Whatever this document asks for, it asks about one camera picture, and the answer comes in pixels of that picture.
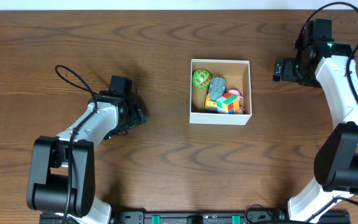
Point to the green ball with red numbers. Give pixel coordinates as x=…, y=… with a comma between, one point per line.
x=201, y=78

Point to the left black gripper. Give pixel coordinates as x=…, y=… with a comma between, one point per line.
x=138, y=112

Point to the pink white duck toy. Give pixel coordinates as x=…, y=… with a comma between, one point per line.
x=238, y=94

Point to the white cardboard box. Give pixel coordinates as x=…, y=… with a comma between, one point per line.
x=237, y=76

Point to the yellow grey toy truck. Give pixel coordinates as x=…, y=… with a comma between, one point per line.
x=216, y=89

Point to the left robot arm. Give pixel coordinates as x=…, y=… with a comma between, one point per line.
x=62, y=171

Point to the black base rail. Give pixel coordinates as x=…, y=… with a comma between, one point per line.
x=251, y=216

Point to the multicoloured puzzle cube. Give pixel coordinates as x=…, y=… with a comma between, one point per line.
x=228, y=104

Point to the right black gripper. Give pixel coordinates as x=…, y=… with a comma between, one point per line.
x=289, y=63

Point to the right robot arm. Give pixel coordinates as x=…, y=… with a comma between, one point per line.
x=323, y=63

